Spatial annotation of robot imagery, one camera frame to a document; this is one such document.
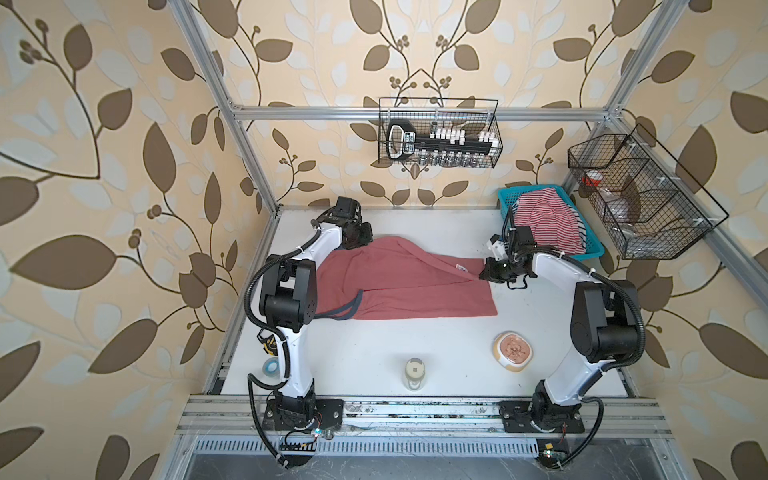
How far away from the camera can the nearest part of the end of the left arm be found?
76cm

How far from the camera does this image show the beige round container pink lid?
→ 82cm

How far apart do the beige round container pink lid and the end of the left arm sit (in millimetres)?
496
